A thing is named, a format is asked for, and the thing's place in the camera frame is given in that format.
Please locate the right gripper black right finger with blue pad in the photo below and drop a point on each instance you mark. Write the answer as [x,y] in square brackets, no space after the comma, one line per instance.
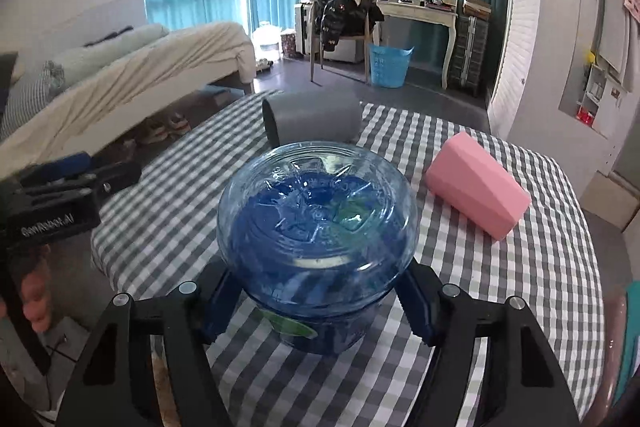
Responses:
[523,383]

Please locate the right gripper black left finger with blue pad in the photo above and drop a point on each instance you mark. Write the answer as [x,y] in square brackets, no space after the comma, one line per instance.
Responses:
[113,383]

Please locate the blue plastic bottle cup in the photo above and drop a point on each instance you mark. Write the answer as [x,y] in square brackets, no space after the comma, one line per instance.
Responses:
[317,234]

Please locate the pink faceted cup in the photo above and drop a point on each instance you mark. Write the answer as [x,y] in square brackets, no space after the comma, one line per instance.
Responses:
[465,176]

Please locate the grey plastic cup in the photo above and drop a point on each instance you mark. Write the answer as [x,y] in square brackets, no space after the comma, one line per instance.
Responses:
[323,115]

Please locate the person's left hand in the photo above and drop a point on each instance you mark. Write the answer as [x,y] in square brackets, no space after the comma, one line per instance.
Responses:
[31,274]

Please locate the bed with beige blanket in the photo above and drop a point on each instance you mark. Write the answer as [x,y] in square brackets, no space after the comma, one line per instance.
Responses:
[106,105]

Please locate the checkered tablecloth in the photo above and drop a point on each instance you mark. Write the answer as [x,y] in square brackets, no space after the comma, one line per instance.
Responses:
[163,231]

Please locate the white wardrobe cabinet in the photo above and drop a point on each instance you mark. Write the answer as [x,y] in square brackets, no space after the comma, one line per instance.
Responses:
[540,44]

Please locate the grey drawer tower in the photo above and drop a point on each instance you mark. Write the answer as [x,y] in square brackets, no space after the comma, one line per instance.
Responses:
[469,51]

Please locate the black jacket on chair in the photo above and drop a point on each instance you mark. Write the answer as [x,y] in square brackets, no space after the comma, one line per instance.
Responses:
[334,19]

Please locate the wooden chair with clothes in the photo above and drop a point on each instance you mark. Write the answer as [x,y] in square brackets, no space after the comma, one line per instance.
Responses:
[316,47]

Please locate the blue laundry basket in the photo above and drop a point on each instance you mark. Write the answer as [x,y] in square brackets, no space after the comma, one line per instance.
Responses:
[389,66]

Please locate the white vanity desk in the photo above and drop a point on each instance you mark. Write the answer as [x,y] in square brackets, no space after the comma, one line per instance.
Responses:
[431,16]

